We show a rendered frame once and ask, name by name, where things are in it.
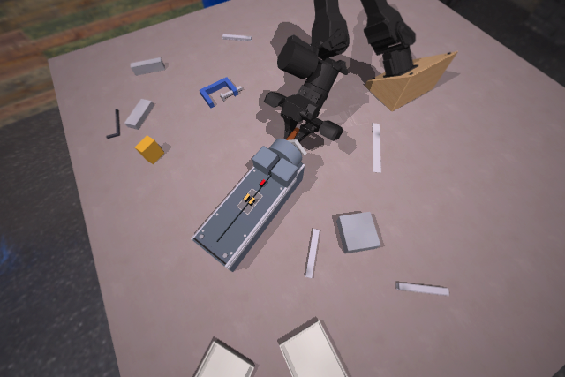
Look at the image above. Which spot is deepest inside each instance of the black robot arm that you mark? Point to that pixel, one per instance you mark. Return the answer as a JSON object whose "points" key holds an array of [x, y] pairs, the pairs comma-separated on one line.
{"points": [[330, 38]]}

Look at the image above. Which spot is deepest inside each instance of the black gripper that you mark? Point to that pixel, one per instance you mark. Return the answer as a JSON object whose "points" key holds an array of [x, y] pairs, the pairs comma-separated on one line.
{"points": [[327, 129]]}

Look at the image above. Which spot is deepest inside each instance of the blue c-clamp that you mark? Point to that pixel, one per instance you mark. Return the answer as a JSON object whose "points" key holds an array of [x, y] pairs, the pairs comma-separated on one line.
{"points": [[216, 86]]}

